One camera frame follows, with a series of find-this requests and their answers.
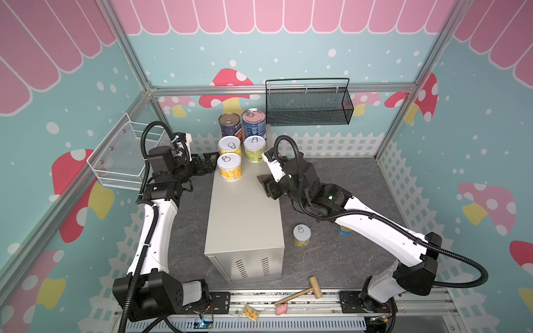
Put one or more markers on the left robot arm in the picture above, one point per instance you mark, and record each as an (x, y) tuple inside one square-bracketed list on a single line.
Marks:
[(148, 291)]

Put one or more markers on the pink pig toy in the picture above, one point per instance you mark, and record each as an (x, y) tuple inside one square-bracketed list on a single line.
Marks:
[(281, 309)]

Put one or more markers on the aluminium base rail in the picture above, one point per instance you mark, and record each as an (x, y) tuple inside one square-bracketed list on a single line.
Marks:
[(337, 311)]

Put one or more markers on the grey metal counter cabinet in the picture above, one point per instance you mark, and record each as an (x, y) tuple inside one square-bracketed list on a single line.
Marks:
[(244, 239)]

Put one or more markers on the white mesh wall basket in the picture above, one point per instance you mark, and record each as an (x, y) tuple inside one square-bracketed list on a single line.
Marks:
[(118, 161)]

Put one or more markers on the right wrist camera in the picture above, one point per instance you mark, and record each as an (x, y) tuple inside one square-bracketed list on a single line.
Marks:
[(275, 165)]

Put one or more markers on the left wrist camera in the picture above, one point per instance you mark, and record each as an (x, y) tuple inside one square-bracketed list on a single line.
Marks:
[(181, 146)]

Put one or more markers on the gold sardine tin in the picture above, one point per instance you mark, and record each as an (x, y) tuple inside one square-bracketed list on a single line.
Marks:
[(344, 231)]

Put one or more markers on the black mesh wall basket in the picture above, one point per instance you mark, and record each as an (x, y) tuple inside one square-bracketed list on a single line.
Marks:
[(308, 102)]

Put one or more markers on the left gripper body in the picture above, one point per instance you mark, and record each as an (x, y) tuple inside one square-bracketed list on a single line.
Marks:
[(197, 168)]

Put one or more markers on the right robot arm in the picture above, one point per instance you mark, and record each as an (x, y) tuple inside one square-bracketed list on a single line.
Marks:
[(416, 254)]

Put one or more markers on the green circuit board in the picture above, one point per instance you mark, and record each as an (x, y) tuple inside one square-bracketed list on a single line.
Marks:
[(203, 324)]

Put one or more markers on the wooden toy mallet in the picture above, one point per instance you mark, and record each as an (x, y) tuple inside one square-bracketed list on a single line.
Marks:
[(314, 289)]

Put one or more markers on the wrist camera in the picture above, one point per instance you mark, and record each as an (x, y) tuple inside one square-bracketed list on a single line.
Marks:
[(181, 146), (275, 165)]

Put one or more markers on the small yellow can white lid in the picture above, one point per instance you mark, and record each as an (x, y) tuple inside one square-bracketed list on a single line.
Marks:
[(254, 148), (230, 144), (230, 167), (301, 235)]

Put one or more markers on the yellow toy block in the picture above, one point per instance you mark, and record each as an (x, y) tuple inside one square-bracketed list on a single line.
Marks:
[(250, 313)]

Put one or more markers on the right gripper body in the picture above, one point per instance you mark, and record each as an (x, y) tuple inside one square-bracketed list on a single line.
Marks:
[(271, 186)]

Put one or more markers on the blue soup can pink lid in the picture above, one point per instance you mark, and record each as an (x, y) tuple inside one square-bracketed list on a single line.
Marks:
[(254, 123)]

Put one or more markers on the dark blue tomato can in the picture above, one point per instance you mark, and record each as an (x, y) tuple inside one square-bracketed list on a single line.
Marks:
[(230, 124)]

